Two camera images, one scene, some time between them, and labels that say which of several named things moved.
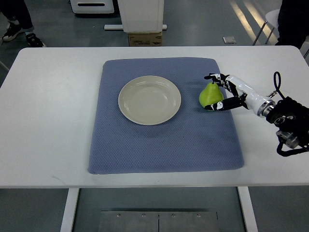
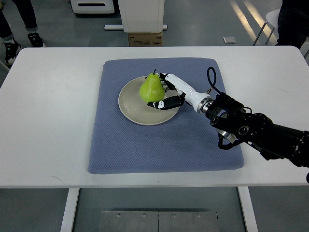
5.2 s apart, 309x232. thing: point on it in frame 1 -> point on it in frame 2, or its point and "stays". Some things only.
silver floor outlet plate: [229, 40] stays
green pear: [211, 94] -> [151, 89]
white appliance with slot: [92, 6] stays
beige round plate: [149, 100] stays
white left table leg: [70, 208] stays
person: [17, 13] -> [24, 9]
